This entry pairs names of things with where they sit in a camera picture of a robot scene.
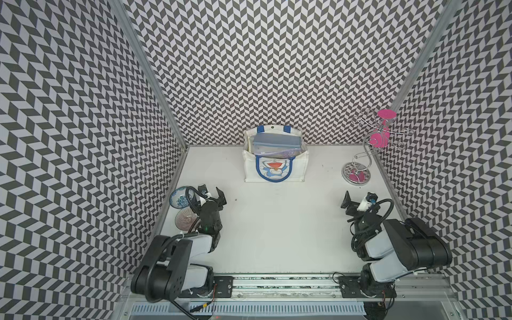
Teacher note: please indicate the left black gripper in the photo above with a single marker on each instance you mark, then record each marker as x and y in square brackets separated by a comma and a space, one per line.
[220, 195]

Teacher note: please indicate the chrome wire stand pink discs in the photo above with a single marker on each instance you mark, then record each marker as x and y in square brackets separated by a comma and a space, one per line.
[379, 138]

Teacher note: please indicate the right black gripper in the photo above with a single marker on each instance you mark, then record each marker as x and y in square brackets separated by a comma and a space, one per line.
[346, 200]

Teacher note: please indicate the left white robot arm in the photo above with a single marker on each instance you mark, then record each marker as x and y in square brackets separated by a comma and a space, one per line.
[167, 271]

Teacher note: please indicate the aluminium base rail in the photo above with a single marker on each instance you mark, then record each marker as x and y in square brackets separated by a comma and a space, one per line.
[332, 295]

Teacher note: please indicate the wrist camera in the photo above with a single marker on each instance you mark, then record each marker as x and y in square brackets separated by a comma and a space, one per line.
[369, 200]
[204, 197]

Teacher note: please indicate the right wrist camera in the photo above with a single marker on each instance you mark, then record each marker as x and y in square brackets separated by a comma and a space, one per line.
[369, 200]

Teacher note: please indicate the small grey blue pouch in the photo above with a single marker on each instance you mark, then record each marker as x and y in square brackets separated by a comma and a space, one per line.
[263, 143]

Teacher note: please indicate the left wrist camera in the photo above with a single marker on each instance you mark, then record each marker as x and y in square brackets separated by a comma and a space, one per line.
[204, 197]

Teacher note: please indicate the blue white ceramic bowl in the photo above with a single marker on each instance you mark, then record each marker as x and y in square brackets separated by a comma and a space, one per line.
[179, 198]

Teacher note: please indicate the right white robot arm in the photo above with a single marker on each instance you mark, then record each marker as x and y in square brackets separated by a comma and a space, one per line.
[390, 248]

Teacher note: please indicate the white canvas bag blue handles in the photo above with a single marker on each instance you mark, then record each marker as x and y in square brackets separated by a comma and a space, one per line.
[280, 167]

